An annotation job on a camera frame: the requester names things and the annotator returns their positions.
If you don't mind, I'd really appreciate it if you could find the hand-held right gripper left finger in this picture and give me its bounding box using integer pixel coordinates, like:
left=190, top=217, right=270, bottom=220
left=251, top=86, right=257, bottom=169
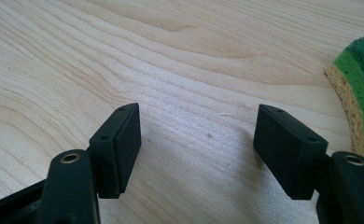
left=88, top=103, right=143, bottom=200

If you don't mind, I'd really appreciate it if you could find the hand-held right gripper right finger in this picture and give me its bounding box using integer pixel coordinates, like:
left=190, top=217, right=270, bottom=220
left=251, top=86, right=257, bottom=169
left=252, top=104, right=329, bottom=201

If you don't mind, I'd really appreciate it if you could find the green and yellow sponge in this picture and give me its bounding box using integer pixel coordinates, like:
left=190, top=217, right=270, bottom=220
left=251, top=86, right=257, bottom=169
left=324, top=33, right=364, bottom=168

